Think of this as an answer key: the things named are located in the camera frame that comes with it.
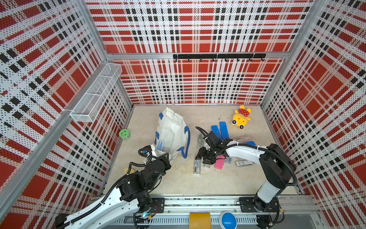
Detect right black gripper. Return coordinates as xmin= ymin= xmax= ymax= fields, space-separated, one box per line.
xmin=194 ymin=146 xmax=217 ymax=165

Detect pink pencil case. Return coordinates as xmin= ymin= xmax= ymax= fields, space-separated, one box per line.
xmin=214 ymin=155 xmax=226 ymax=170

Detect narrow clear compass case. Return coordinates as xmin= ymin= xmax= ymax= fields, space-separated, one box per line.
xmin=197 ymin=134 xmax=205 ymax=148

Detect clear case barcode label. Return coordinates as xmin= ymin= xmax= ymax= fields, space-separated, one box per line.
xmin=235 ymin=159 xmax=254 ymax=167

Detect clear plastic compass set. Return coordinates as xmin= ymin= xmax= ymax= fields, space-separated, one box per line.
xmin=232 ymin=135 xmax=253 ymax=143

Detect white canvas bag blue handles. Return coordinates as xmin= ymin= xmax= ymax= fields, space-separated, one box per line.
xmin=151 ymin=107 xmax=191 ymax=162

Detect blue triangular ruler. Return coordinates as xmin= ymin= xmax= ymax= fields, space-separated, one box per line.
xmin=246 ymin=141 xmax=256 ymax=146

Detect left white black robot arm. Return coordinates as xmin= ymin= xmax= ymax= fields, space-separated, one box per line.
xmin=55 ymin=146 xmax=171 ymax=229

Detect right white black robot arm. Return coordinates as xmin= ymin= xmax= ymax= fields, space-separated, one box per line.
xmin=196 ymin=127 xmax=297 ymax=212

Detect yellow plush toy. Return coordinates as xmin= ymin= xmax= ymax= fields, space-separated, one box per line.
xmin=231 ymin=105 xmax=252 ymax=129

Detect green tape roll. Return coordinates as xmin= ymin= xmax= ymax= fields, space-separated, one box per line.
xmin=119 ymin=129 xmax=131 ymax=140

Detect yellow block at front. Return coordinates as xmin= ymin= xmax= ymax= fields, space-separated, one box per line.
xmin=189 ymin=213 xmax=212 ymax=229

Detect blue round button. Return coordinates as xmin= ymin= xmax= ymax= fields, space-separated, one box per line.
xmin=219 ymin=211 xmax=237 ymax=229

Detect yellow object by left wall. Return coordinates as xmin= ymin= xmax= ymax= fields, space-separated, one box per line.
xmin=124 ymin=168 xmax=135 ymax=175

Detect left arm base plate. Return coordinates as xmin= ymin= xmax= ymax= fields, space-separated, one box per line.
xmin=147 ymin=198 xmax=165 ymax=215

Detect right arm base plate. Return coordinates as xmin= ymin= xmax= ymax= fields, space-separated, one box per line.
xmin=239 ymin=197 xmax=278 ymax=213

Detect white wire wall basket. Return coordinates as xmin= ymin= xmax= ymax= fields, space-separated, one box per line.
xmin=70 ymin=63 xmax=122 ymax=123

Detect black hook rail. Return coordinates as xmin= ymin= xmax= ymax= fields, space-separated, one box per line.
xmin=173 ymin=53 xmax=266 ymax=60

